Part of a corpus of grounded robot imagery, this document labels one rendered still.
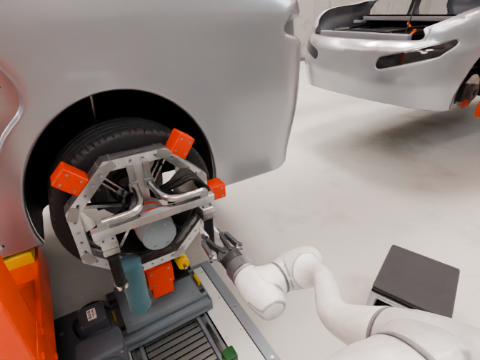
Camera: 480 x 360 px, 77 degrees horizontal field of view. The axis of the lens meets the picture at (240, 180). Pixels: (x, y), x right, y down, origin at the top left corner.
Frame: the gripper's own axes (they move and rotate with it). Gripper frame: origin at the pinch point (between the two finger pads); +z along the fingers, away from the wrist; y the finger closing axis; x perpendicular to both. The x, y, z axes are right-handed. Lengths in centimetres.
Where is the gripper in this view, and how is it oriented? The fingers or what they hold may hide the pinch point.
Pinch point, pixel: (208, 231)
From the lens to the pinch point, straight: 116.9
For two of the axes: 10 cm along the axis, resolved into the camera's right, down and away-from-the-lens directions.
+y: 8.5, -2.7, 4.5
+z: -5.3, -4.1, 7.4
